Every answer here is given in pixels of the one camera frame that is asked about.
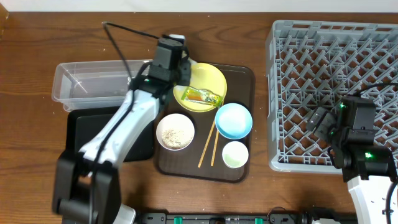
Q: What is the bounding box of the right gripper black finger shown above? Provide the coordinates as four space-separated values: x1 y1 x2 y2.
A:
306 107 327 130
313 112 336 140

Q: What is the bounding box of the green yellow snack wrapper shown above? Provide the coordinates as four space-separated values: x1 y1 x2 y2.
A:
181 86 223 107

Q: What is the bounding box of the white bowl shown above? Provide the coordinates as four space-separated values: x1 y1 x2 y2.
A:
155 113 195 151

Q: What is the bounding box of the light blue bowl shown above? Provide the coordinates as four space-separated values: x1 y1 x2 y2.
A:
215 103 253 140

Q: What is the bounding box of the pale green cup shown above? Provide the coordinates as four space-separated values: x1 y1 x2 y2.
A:
222 141 249 169

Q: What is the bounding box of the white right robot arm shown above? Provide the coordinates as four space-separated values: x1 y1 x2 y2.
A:
306 96 397 223

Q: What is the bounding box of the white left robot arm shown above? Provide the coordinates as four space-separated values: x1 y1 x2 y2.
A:
52 60 193 223

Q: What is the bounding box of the grey plastic dishwasher rack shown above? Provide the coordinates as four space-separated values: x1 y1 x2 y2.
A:
266 20 397 174

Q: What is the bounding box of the clear plastic waste bin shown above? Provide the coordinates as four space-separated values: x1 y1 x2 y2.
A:
52 60 131 111

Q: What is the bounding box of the wooden chopstick left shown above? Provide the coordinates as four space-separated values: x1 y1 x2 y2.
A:
197 119 215 168

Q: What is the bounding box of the dark brown serving tray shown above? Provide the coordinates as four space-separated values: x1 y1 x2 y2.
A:
154 64 256 183

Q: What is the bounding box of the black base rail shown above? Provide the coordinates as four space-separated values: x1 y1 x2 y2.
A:
133 207 358 224

